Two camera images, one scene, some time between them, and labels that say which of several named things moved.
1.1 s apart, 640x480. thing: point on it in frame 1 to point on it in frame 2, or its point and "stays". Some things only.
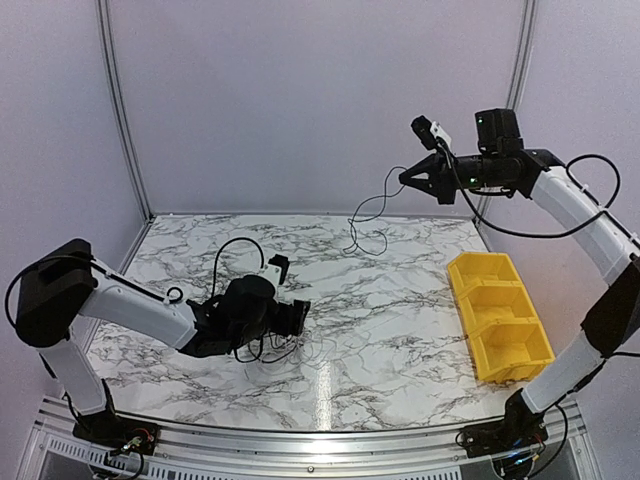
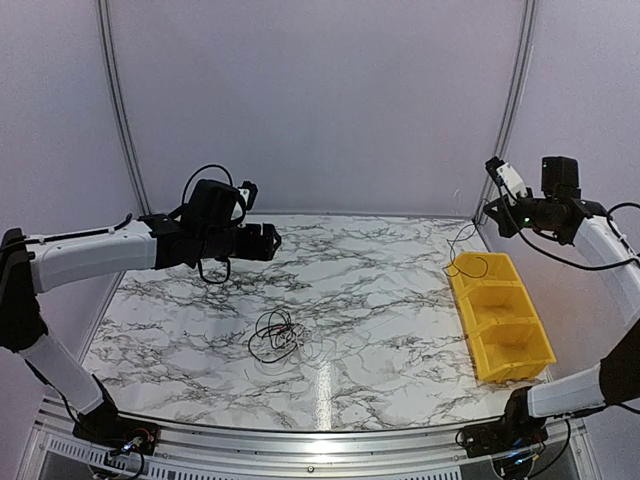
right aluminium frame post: x=520 y=67 stays
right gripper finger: x=432 y=164 to x=496 y=210
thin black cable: x=371 y=219 to x=481 y=257
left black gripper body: x=254 y=332 to x=217 y=244
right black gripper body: x=489 y=172 to x=540 y=215
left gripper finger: x=294 y=330 to x=267 y=252
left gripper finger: x=300 y=309 to x=270 y=235
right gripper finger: x=431 y=187 to x=505 y=225
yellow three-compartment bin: x=506 y=337 stays
